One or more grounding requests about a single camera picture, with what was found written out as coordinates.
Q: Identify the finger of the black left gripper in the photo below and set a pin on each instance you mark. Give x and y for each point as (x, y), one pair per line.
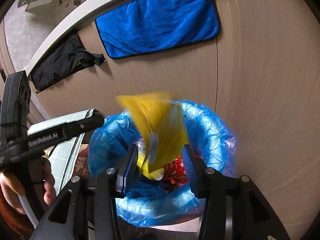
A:
(86, 123)

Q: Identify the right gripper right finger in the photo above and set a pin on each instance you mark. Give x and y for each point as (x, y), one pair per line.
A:
(197, 188)

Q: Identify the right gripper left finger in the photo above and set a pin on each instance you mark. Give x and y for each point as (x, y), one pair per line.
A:
(127, 171)

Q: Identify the yellow pink chip bag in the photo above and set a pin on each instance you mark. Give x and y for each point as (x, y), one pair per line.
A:
(143, 163)

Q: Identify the orange snack package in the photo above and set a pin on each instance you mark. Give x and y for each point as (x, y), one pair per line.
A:
(160, 122)

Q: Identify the person left hand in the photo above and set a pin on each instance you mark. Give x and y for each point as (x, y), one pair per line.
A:
(12, 188)

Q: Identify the red crumpled plastic bag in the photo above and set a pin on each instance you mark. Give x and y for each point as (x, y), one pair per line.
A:
(179, 171)

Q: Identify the black hanging garment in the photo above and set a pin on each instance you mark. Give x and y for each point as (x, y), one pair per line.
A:
(66, 58)

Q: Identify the blue hanging towel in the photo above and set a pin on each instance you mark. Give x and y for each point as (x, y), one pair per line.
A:
(143, 27)

